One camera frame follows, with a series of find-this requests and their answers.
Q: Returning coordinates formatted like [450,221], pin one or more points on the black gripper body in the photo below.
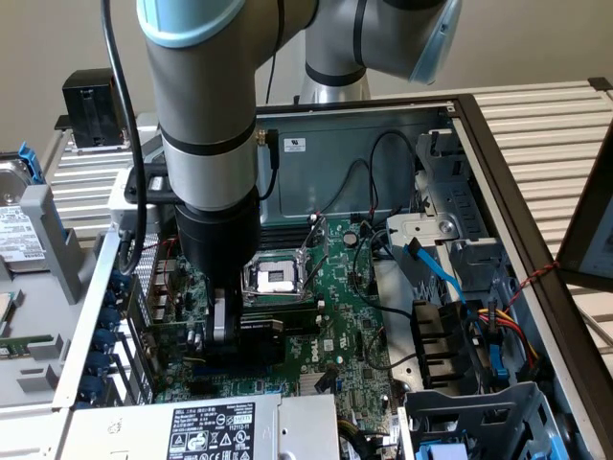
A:
[218,239]

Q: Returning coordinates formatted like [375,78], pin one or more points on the green graphics card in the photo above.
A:
[261,342]

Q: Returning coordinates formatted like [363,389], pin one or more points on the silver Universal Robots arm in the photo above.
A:
[206,96]

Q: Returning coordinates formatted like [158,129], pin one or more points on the black RAM slot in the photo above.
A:
[287,242]
[287,231]
[297,308]

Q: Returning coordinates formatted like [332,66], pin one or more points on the short black expansion slot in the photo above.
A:
[201,388]

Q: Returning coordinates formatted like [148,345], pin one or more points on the CPU socket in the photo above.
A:
[278,280]

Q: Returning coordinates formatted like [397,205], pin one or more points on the green RAM stick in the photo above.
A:
[29,340]
[301,323]

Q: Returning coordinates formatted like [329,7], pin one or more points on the metal socket cover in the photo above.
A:
[316,239]

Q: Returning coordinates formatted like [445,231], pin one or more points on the blue card retainer clip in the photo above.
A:
[109,319]
[98,362]
[91,387]
[103,340]
[110,300]
[115,280]

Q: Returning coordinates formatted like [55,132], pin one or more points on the small silver chipset heatsink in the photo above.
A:
[311,384]

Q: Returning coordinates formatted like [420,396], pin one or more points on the green Dell motherboard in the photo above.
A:
[345,297]

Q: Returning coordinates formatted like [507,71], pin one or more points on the silver coin battery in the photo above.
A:
[351,237]

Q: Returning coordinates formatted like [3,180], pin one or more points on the silver power supply unit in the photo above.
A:
[134,431]

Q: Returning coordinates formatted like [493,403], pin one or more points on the open metal PC case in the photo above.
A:
[335,158]

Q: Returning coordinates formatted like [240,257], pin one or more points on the black plastic box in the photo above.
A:
[91,110]

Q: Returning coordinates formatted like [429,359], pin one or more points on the black table end cap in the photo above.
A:
[599,83]
[62,122]

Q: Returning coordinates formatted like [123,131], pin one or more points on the silver hard disk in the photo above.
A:
[19,225]

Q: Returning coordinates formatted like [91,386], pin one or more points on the black plastic fan shroud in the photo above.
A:
[436,345]

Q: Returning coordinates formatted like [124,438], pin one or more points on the silver metal disk bay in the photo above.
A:
[460,201]

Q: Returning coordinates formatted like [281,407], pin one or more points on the grey metal drive cage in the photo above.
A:
[479,407]

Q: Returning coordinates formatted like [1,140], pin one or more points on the black framed panel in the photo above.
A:
[582,230]

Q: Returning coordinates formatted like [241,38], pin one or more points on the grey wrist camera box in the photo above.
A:
[120,201]

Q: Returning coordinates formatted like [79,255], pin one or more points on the blue plastic disk bracket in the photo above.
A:
[29,158]

